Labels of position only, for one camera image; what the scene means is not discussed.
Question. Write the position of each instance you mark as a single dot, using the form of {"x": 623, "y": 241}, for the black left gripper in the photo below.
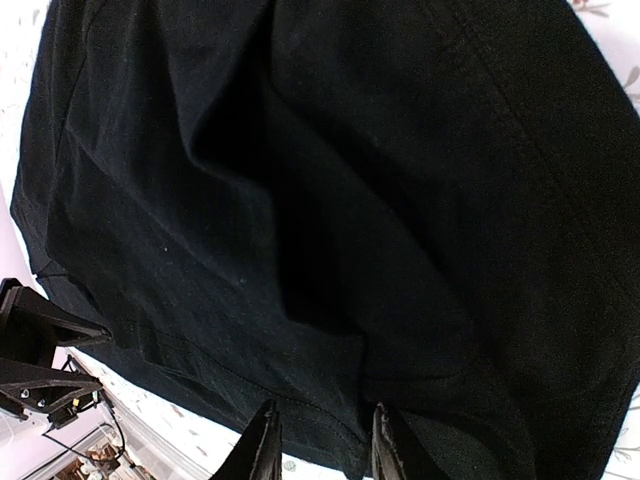
{"x": 32, "y": 328}

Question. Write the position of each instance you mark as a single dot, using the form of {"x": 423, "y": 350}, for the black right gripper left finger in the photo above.
{"x": 258, "y": 453}

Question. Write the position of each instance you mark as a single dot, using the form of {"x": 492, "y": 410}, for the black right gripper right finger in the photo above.
{"x": 397, "y": 454}

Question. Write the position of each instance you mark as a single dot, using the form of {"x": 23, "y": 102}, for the black t-shirt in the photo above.
{"x": 350, "y": 225}

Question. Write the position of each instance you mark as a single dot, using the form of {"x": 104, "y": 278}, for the floral tablecloth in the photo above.
{"x": 150, "y": 425}

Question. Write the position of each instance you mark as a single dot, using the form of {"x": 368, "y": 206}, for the aluminium front rail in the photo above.
{"x": 119, "y": 446}

